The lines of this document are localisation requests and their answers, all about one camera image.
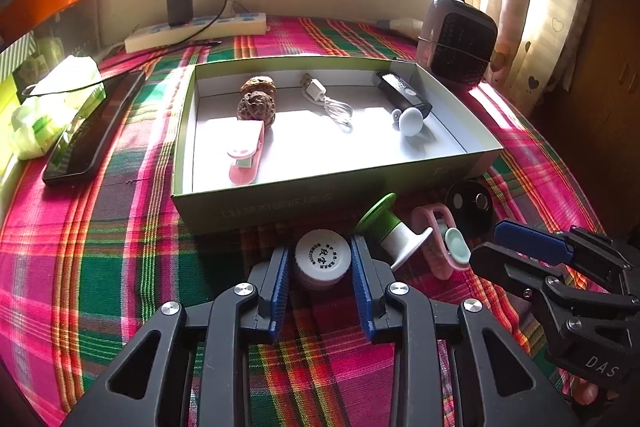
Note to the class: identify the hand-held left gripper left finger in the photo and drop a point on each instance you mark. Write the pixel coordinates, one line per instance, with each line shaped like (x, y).
(277, 292)

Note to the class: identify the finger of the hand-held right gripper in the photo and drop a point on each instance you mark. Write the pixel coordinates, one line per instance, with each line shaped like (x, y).
(510, 269)
(530, 239)

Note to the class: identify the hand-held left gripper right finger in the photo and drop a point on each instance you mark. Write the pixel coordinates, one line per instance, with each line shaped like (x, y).
(361, 287)

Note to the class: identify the white capped bottle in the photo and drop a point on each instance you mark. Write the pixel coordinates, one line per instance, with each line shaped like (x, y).
(321, 257)

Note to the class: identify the pink clip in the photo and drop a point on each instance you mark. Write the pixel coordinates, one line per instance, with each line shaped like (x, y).
(245, 147)
(440, 257)

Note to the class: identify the green cardboard box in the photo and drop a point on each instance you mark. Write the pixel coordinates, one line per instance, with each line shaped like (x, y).
(325, 197)

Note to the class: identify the dark carved walnut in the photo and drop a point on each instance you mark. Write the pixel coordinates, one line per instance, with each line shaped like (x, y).
(256, 109)

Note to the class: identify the black and clear small device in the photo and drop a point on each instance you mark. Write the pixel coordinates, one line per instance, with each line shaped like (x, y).
(402, 94)

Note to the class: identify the person's right hand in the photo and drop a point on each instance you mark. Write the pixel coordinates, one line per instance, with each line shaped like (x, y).
(586, 394)

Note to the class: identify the green and white spool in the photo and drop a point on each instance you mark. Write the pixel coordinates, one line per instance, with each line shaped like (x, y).
(395, 232)

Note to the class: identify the black round two-button object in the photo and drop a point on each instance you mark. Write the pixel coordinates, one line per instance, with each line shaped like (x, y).
(470, 207)

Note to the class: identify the white round knob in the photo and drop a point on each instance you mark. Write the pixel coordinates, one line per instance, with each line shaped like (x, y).
(412, 122)

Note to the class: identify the plaid tablecloth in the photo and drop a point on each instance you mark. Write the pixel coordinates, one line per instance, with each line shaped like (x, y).
(100, 257)

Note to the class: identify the grey and black heater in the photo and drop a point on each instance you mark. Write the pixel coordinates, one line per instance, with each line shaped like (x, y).
(460, 47)

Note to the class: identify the light brown walnut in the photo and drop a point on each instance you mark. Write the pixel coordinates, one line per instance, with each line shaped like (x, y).
(257, 84)

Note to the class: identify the heart print curtain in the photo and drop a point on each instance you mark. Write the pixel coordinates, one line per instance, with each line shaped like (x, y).
(545, 7)

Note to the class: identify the black smartphone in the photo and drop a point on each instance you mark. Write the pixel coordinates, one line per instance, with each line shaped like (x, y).
(95, 127)

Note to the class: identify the white power strip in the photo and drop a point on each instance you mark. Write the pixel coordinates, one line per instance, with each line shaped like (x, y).
(230, 24)

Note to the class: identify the green and white tissue pack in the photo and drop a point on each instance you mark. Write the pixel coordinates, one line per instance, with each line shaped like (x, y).
(55, 107)

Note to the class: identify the black charger adapter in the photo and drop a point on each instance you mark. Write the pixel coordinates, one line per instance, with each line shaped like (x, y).
(180, 7)

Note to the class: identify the yellow-green box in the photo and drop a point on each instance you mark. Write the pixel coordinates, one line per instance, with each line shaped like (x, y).
(6, 107)

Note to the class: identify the green striped box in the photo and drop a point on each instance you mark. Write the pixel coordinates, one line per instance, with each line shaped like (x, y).
(17, 54)

